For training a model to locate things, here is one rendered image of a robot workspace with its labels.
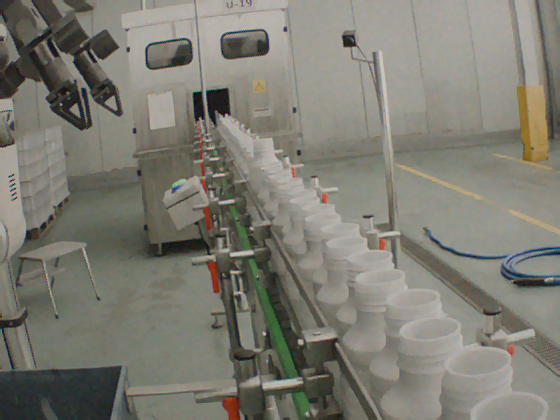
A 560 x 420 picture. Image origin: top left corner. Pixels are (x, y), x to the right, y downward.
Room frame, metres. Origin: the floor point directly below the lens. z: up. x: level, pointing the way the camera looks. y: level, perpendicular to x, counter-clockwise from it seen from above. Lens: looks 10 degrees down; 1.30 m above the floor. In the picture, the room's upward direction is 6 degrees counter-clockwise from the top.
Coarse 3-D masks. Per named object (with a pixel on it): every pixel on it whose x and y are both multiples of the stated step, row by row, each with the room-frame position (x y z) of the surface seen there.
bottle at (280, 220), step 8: (296, 184) 0.94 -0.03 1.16; (280, 192) 0.91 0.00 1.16; (280, 200) 0.92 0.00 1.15; (280, 208) 0.92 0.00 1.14; (280, 216) 0.91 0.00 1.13; (288, 216) 0.90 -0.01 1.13; (272, 224) 0.92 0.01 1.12; (280, 224) 0.90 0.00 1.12; (280, 232) 0.90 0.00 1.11; (280, 240) 0.90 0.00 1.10; (280, 256) 0.91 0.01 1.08; (280, 264) 0.91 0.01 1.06; (280, 272) 0.91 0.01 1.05; (280, 280) 0.91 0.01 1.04; (280, 296) 0.92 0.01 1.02
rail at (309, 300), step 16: (224, 144) 2.39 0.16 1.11; (240, 176) 1.49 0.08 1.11; (256, 208) 1.13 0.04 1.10; (304, 288) 0.62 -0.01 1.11; (288, 304) 0.79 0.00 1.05; (320, 320) 0.53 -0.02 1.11; (336, 352) 0.47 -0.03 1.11; (352, 368) 0.42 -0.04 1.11; (352, 384) 0.41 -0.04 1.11; (368, 400) 0.37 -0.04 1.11; (368, 416) 0.36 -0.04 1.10
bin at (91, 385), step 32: (0, 384) 0.84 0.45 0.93; (32, 384) 0.84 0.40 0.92; (64, 384) 0.85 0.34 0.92; (96, 384) 0.85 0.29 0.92; (128, 384) 0.85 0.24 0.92; (192, 384) 0.82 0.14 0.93; (224, 384) 0.82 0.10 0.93; (0, 416) 0.84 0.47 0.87; (32, 416) 0.84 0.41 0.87; (64, 416) 0.85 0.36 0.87; (96, 416) 0.85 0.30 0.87; (128, 416) 0.79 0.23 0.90
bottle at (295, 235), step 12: (300, 204) 0.79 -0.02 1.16; (312, 204) 0.79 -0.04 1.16; (300, 216) 0.79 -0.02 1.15; (300, 228) 0.79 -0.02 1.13; (288, 240) 0.79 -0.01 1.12; (300, 240) 0.78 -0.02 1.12; (288, 252) 0.79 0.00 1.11; (288, 276) 0.80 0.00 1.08; (288, 288) 0.80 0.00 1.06; (300, 312) 0.78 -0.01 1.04; (300, 324) 0.79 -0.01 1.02
